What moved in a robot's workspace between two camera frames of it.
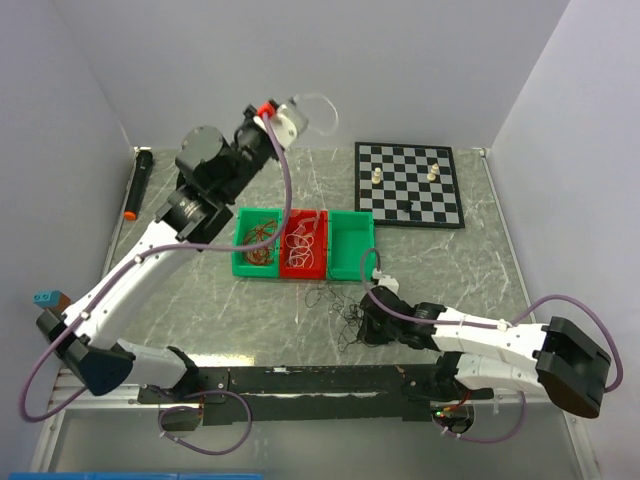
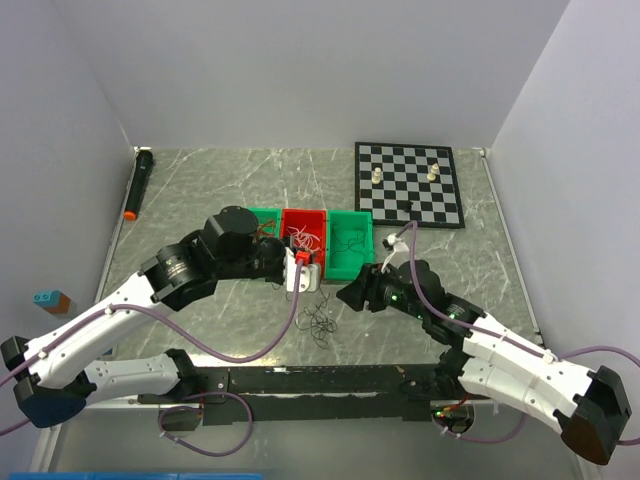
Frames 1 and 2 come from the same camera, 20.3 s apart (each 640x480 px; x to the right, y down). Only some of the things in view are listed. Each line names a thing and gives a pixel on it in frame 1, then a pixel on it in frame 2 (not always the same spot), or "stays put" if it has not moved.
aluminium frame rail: (112, 436) stays put
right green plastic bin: (350, 235) stays put
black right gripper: (367, 334) to (367, 288)
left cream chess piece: (376, 179) stays put
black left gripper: (249, 122) to (281, 248)
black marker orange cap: (142, 168) stays put
